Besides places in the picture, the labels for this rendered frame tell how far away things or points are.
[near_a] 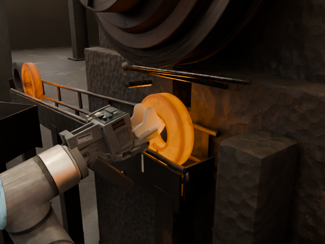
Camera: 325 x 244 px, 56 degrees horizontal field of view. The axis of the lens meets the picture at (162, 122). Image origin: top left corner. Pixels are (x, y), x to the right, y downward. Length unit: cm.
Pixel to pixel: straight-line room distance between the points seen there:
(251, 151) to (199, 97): 22
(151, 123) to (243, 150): 22
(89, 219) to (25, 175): 117
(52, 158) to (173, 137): 22
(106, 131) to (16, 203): 17
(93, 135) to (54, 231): 16
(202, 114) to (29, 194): 34
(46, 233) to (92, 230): 106
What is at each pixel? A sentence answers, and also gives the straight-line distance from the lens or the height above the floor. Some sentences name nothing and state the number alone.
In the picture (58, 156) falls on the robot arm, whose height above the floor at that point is 76.
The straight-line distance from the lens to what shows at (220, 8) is 43.
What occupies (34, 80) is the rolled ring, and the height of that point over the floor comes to 72.
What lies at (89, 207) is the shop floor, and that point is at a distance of 174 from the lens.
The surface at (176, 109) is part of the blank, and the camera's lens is 58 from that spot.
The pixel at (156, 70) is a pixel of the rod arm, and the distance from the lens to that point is 46.
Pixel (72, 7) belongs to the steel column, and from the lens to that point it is 743.
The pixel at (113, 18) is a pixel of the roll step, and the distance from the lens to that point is 58.
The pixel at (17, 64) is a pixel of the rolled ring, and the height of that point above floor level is 76.
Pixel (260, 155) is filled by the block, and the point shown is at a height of 80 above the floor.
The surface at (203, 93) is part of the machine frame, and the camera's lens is 60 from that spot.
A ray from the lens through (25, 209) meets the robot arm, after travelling 52.
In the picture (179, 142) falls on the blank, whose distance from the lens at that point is 58.
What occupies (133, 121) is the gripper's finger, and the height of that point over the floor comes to 77.
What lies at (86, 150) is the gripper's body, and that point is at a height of 75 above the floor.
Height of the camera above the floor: 97
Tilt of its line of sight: 19 degrees down
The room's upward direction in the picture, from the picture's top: straight up
